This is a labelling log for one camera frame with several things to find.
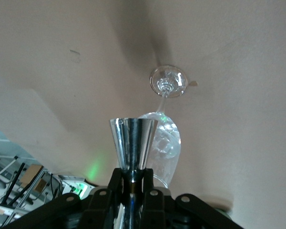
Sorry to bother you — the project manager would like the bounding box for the silver double cone jigger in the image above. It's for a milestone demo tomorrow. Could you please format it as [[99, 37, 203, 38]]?
[[109, 117, 158, 229]]

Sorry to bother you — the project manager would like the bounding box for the brown cardboard box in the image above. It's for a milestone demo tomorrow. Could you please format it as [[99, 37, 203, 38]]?
[[20, 164, 45, 188]]

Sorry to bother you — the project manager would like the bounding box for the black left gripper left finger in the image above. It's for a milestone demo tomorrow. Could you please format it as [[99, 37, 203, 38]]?
[[0, 168, 123, 229]]

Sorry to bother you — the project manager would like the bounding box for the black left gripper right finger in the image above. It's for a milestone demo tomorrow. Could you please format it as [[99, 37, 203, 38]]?
[[139, 168, 244, 229]]

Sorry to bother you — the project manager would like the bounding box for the clear stemmed wine glass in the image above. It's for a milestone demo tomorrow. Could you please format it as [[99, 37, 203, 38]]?
[[137, 64, 189, 189]]

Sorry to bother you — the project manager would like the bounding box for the clear ice cube pile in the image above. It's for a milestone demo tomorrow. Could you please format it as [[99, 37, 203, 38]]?
[[152, 124, 182, 160]]

